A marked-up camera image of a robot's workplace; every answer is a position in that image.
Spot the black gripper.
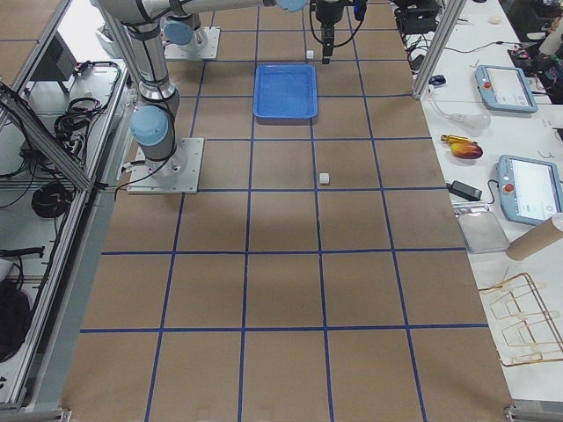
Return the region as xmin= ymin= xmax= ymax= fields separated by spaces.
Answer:
xmin=315 ymin=0 xmax=346 ymax=65

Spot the blue plastic tray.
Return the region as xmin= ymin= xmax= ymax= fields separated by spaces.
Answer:
xmin=253 ymin=64 xmax=318 ymax=120

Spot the gold bottle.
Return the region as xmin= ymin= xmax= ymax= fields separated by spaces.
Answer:
xmin=441 ymin=135 xmax=472 ymax=145

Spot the clear light bulb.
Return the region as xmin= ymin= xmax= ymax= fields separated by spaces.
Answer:
xmin=448 ymin=113 xmax=491 ymax=132

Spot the mango fruit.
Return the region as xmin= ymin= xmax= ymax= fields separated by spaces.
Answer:
xmin=450 ymin=142 xmax=483 ymax=159

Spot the far teach pendant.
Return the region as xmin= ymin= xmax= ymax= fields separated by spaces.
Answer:
xmin=475 ymin=65 xmax=537 ymax=114

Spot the teach pendant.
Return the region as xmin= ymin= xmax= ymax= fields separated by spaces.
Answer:
xmin=475 ymin=65 xmax=537 ymax=114
xmin=496 ymin=155 xmax=562 ymax=225

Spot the black power adapter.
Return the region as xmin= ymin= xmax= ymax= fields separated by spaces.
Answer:
xmin=446 ymin=180 xmax=482 ymax=201

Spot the clear plastic lidded box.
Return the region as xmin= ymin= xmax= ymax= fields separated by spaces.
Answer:
xmin=457 ymin=212 xmax=509 ymax=254

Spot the near teach pendant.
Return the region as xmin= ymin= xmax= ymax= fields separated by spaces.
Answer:
xmin=496 ymin=155 xmax=562 ymax=225

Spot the cardboard tube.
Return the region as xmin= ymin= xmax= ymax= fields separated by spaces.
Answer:
xmin=506 ymin=213 xmax=562 ymax=261

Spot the aluminium frame post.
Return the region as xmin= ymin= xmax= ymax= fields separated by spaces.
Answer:
xmin=413 ymin=0 xmax=465 ymax=100

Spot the gold wire rack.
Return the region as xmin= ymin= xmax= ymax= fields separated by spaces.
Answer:
xmin=479 ymin=273 xmax=562 ymax=367

